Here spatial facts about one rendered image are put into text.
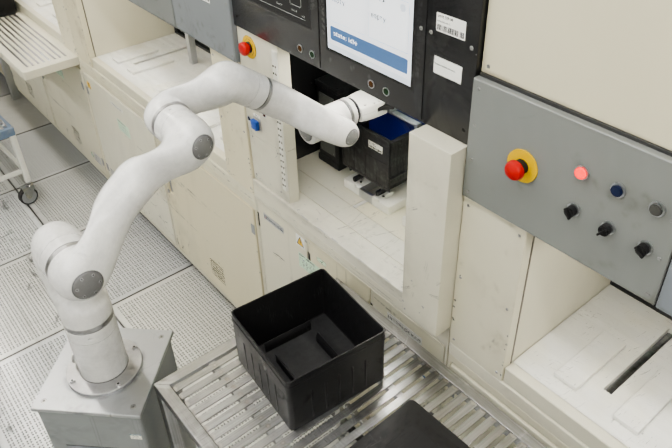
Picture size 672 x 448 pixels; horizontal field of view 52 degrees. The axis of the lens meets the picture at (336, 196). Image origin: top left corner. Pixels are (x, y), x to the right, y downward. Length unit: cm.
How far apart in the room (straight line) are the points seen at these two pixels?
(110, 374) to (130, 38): 195
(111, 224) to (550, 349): 106
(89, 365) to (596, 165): 126
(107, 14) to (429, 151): 219
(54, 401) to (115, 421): 16
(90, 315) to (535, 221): 102
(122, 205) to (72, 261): 16
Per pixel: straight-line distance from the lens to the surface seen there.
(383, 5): 149
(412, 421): 159
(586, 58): 121
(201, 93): 162
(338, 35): 163
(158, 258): 340
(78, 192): 400
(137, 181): 159
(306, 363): 181
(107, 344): 179
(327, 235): 202
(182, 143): 154
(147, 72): 315
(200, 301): 313
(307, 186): 223
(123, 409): 182
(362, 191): 214
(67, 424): 192
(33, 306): 336
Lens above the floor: 214
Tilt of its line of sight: 36 degrees down
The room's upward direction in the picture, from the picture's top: 2 degrees counter-clockwise
